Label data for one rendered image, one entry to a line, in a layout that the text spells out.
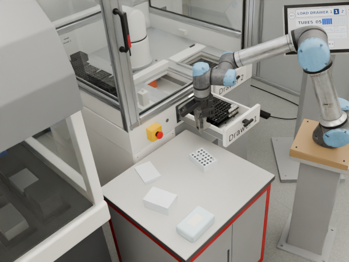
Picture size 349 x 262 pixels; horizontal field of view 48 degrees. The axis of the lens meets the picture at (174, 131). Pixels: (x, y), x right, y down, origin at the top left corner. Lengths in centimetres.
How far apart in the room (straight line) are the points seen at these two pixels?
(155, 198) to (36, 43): 85
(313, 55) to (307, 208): 100
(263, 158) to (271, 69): 117
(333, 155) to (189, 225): 80
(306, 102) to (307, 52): 128
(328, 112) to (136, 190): 93
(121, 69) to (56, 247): 78
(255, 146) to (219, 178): 142
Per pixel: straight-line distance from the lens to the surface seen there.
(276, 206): 280
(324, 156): 200
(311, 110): 291
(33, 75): 123
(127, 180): 191
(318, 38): 163
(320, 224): 238
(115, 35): 167
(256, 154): 319
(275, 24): 382
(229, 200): 178
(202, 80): 174
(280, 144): 325
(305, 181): 219
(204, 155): 195
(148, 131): 195
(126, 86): 178
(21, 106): 122
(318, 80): 169
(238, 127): 197
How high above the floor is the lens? 206
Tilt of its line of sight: 37 degrees down
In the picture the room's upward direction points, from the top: 5 degrees counter-clockwise
